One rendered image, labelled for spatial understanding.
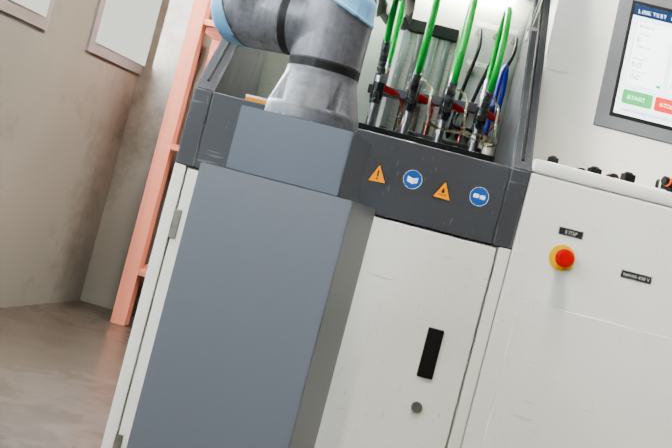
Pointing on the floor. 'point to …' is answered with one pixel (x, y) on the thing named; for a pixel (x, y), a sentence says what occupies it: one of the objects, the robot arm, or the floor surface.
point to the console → (584, 249)
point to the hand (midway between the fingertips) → (397, 16)
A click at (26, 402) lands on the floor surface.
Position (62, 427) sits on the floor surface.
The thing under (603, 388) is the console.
